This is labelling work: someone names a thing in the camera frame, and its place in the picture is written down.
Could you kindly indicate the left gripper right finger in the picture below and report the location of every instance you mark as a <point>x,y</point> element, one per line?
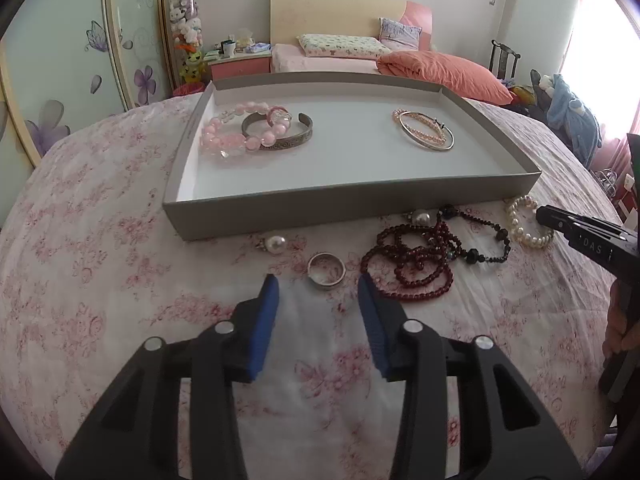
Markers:
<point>505,430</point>

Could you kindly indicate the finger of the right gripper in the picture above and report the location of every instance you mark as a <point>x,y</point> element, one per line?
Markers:
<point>563,221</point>

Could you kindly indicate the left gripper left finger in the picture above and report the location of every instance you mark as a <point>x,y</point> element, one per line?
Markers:
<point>132,431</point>

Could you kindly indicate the pearl earring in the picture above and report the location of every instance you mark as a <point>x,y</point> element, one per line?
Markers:
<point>273,244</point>
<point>421,217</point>

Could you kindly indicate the thin silver bangle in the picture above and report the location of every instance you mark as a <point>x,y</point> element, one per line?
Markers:
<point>425,130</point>

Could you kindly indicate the right hand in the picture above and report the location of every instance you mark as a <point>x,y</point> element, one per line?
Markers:
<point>618,336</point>

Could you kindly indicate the blue plush garment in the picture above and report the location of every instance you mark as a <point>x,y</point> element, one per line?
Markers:
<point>568,113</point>

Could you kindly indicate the floral pink bedspread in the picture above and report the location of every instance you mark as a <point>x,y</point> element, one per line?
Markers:
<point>91,267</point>

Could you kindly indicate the orange folded quilt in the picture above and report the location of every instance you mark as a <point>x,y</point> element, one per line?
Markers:
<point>460,75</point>

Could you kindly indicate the dark wooden chair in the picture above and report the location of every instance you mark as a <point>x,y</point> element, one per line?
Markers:
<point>503,60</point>

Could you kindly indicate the grey cardboard tray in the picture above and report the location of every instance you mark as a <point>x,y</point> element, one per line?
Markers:
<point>357,163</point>

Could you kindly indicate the purple patterned pillow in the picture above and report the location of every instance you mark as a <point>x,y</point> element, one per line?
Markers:
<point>398,36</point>

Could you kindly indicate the floral white pillow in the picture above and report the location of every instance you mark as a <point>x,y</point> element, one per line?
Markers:
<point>341,46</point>

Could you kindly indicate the pink nightstand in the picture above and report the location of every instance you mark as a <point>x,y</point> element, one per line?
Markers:
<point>242,64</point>

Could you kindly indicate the cream and pink headboard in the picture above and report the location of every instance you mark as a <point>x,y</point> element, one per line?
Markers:
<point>289,19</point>

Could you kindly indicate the white mug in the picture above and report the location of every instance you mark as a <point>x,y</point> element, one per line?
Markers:
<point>228,49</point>

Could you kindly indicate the sliding flower wardrobe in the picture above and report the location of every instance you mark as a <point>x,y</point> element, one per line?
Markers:
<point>66,64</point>

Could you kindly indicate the glass tube of plush toys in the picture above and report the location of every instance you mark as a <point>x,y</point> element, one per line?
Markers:
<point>185,38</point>

